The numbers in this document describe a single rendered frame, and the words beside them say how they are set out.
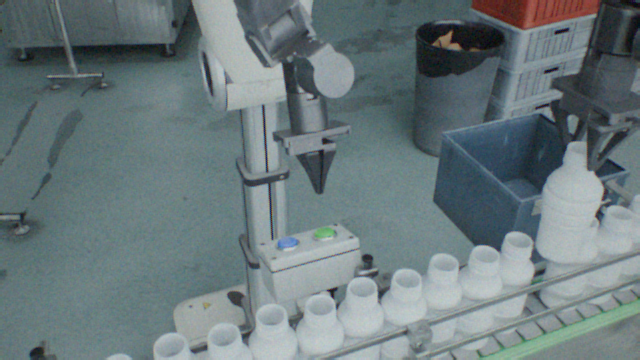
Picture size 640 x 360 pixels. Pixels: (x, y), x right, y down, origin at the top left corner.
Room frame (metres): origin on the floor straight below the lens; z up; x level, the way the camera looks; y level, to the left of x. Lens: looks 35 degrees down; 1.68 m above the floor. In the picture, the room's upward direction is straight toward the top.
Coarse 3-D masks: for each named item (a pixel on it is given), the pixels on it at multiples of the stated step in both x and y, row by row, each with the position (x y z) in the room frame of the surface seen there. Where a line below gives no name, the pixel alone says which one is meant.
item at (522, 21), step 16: (480, 0) 3.04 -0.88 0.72; (496, 0) 2.93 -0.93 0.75; (512, 0) 2.84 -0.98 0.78; (528, 0) 2.75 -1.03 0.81; (544, 0) 2.80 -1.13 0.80; (560, 0) 2.85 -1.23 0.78; (576, 0) 2.92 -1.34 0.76; (592, 0) 2.97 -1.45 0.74; (496, 16) 2.91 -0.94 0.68; (512, 16) 2.82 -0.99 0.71; (528, 16) 2.75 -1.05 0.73; (544, 16) 2.81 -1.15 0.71; (560, 16) 2.86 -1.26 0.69; (576, 16) 2.92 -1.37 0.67
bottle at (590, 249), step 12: (588, 228) 0.61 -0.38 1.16; (588, 240) 0.61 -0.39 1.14; (588, 252) 0.61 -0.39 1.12; (552, 264) 0.63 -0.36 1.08; (564, 264) 0.61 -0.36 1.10; (576, 264) 0.60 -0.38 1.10; (588, 264) 0.61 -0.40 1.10; (552, 276) 0.62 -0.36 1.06; (576, 276) 0.60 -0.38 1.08; (552, 288) 0.61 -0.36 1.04; (564, 288) 0.60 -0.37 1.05; (576, 288) 0.60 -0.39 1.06; (552, 300) 0.61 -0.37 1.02; (564, 300) 0.60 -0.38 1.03
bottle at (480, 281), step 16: (480, 256) 0.58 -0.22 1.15; (496, 256) 0.56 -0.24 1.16; (464, 272) 0.56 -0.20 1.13; (480, 272) 0.54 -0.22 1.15; (496, 272) 0.55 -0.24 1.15; (464, 288) 0.54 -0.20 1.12; (480, 288) 0.54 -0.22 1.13; (496, 288) 0.54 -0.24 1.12; (464, 304) 0.54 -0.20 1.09; (464, 320) 0.54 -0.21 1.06; (480, 320) 0.53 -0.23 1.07; (464, 336) 0.53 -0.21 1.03
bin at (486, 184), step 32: (480, 128) 1.28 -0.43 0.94; (512, 128) 1.32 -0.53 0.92; (544, 128) 1.33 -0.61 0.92; (448, 160) 1.21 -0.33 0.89; (480, 160) 1.29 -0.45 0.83; (512, 160) 1.33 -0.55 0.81; (544, 160) 1.30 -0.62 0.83; (608, 160) 1.13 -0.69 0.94; (448, 192) 1.19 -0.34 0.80; (480, 192) 1.08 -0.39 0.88; (512, 192) 0.99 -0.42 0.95; (480, 224) 1.06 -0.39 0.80; (512, 224) 0.97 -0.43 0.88
